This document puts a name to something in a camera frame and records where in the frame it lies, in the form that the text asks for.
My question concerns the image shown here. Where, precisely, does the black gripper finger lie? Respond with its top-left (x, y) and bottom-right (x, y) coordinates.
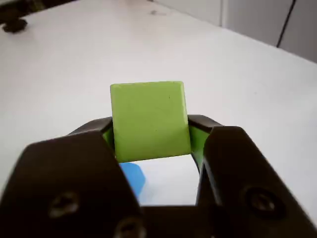
top-left (0, 117), bottom-right (147, 238)
top-left (188, 115), bottom-right (317, 238)

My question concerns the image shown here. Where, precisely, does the blue lego block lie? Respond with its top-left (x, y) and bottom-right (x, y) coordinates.
top-left (119, 161), bottom-right (146, 199)

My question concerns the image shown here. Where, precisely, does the green lego block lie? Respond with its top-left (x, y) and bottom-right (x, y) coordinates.
top-left (109, 80), bottom-right (192, 163)

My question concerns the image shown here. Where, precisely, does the white cabinet front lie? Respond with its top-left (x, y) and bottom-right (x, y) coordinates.
top-left (153, 0), bottom-right (317, 64)

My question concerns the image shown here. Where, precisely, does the black clamp knob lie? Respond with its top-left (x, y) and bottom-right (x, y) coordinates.
top-left (1, 17), bottom-right (28, 33)

